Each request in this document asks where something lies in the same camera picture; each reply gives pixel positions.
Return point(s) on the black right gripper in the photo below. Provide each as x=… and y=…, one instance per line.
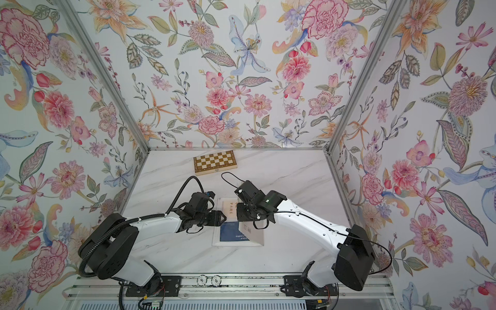
x=241, y=208

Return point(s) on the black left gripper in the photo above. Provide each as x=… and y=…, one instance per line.
x=216, y=218

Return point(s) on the white photo album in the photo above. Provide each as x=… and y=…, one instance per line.
x=256, y=237

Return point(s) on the dark blue card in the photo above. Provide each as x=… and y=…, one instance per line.
x=229, y=232

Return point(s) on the pale beige card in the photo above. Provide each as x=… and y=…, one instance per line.
x=229, y=209

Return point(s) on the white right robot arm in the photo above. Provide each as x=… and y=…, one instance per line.
x=351, y=254

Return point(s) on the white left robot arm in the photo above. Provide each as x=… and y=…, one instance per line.
x=108, y=251

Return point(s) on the wooden folding chess board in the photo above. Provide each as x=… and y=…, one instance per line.
x=214, y=162

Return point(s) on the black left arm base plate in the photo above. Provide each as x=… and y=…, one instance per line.
x=165, y=286

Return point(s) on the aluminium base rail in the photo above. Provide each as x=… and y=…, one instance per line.
x=228, y=291

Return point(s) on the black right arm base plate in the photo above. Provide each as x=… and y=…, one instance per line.
x=299, y=287

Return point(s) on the aluminium corner post left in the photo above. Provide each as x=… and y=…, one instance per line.
x=87, y=45

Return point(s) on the aluminium corner post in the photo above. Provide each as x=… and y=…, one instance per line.
x=390, y=19
x=87, y=45

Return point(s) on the aluminium corner post right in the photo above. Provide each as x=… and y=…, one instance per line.
x=390, y=19

